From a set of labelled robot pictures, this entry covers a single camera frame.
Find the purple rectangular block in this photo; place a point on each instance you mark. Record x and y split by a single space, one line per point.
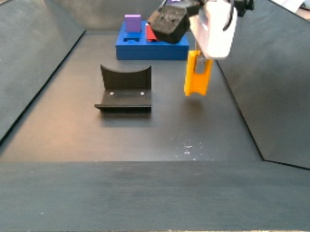
132 23

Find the black curved stand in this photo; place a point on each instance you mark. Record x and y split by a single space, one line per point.
127 90

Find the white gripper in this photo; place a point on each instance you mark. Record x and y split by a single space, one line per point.
212 27

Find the yellow arch block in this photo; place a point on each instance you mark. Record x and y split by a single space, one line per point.
196 80

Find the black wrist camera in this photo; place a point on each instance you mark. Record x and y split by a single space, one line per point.
169 19

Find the red pentagon block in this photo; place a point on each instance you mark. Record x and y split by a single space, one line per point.
149 34

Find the blue shape sorter board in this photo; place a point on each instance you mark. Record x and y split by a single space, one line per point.
133 46

